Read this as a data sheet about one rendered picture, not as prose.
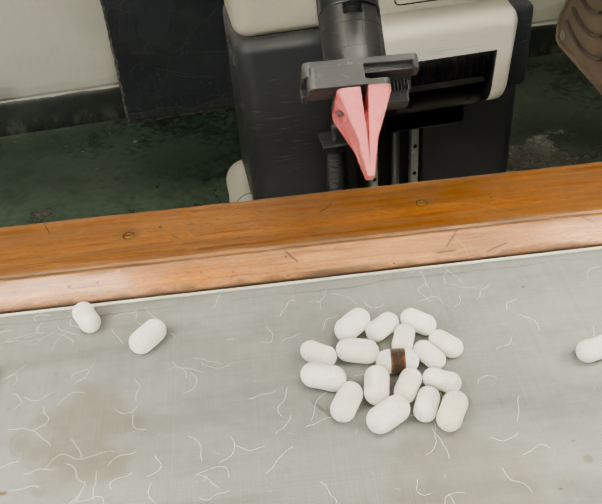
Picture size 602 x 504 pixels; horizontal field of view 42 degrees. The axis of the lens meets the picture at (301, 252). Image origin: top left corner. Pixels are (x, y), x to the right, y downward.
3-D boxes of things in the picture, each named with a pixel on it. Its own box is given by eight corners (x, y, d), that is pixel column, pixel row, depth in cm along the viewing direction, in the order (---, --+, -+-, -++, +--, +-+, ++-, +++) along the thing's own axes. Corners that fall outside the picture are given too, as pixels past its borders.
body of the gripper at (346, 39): (421, 72, 68) (409, -7, 69) (304, 82, 67) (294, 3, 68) (408, 100, 74) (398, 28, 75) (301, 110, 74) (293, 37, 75)
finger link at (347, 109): (431, 161, 66) (416, 58, 68) (347, 169, 66) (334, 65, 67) (417, 183, 73) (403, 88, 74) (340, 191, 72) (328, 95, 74)
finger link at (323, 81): (403, 164, 66) (388, 60, 68) (318, 172, 66) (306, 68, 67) (391, 186, 73) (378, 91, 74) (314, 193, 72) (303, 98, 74)
